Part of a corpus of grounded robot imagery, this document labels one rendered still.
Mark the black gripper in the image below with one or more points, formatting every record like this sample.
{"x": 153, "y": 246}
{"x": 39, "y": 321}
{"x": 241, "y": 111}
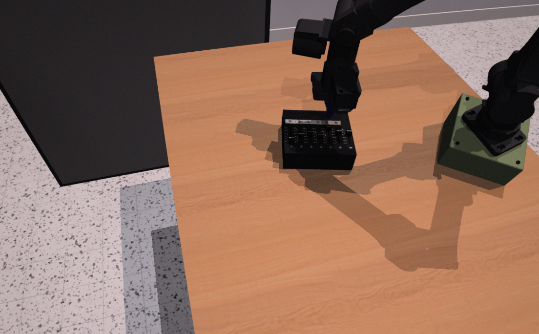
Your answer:
{"x": 319, "y": 95}

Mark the black lighting desk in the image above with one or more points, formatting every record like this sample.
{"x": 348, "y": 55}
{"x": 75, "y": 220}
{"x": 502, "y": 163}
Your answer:
{"x": 310, "y": 140}

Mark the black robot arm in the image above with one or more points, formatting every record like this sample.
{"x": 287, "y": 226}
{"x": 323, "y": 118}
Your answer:
{"x": 513, "y": 84}

